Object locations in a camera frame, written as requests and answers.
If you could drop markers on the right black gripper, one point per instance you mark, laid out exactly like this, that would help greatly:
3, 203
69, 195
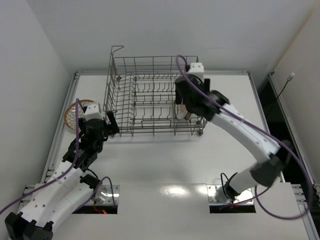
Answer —
185, 90

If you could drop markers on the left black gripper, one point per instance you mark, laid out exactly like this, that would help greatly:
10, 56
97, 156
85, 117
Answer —
104, 127

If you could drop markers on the orange sunburst plate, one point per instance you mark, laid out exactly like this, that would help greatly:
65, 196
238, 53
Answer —
180, 111

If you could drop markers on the flower pattern plate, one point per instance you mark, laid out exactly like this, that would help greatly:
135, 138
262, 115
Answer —
188, 116
70, 113

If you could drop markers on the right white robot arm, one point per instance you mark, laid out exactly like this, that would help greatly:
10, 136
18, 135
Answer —
269, 155

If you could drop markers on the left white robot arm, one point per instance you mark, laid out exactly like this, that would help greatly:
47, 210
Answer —
69, 187

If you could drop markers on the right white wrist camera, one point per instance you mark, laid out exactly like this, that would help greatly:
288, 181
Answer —
196, 69

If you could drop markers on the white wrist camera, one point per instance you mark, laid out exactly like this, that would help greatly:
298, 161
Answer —
196, 69
93, 111

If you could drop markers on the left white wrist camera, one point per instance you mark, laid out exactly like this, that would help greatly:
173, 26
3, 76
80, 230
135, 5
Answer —
93, 111

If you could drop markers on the grey wire dish rack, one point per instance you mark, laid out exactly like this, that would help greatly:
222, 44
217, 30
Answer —
140, 91

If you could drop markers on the left aluminium frame rail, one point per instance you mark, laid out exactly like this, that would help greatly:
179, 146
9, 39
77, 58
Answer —
59, 132

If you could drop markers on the aluminium frame rail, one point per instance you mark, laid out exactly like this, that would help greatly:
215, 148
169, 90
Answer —
59, 132
281, 127

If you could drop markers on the right aluminium frame rail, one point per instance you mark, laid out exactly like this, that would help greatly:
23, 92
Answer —
281, 127

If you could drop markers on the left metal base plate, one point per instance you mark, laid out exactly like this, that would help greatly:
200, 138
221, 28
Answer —
106, 196

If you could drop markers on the metal base plate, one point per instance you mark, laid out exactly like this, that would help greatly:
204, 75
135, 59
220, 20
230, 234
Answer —
216, 197
106, 196

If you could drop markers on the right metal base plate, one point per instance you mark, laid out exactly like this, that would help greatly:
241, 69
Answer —
216, 197

